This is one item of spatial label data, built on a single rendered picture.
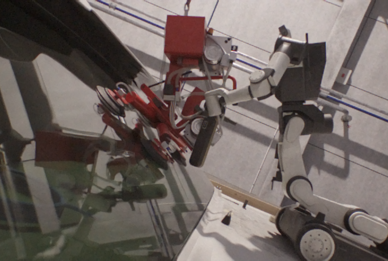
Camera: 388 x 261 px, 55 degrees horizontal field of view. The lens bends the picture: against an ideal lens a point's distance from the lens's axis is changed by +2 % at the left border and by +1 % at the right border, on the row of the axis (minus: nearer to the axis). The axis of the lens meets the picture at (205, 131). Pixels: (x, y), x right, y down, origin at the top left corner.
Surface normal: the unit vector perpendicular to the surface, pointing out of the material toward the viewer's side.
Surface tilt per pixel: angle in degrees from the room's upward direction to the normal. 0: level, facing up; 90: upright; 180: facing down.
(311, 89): 119
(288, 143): 90
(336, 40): 90
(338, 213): 90
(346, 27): 90
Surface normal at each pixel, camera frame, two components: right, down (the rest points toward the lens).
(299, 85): -0.26, 0.16
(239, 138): -0.07, -0.07
